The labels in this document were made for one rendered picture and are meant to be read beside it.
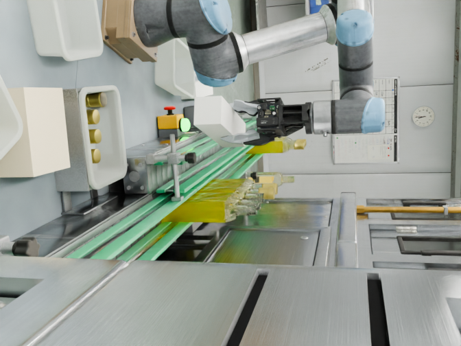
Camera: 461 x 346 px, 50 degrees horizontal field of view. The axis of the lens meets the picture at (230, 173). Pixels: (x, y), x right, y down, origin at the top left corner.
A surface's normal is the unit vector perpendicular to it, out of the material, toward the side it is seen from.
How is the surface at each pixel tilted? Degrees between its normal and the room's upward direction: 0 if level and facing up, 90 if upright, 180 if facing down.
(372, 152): 83
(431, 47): 90
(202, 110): 90
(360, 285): 90
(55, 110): 0
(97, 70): 0
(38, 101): 0
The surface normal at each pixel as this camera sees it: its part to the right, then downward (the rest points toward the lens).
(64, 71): 0.97, -0.01
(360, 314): -0.06, -0.98
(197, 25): -0.19, 0.67
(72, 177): -0.24, 0.20
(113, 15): -0.24, -0.15
